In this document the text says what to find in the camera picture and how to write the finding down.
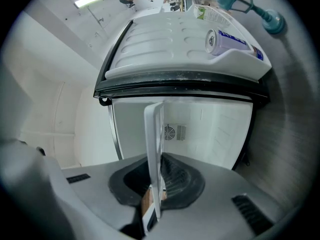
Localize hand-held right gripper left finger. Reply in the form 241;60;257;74
61;154;151;240

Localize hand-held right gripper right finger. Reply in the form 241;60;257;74
146;151;284;240

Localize white fridge with black door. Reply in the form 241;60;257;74
93;4;273;172

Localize white and blue drink can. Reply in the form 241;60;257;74
205;28;265;61

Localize long ceiling light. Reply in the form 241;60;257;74
73;0;105;9

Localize white and green drink carton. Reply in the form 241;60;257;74
192;3;232;29

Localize teal lantern lamp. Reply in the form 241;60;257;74
211;0;287;35

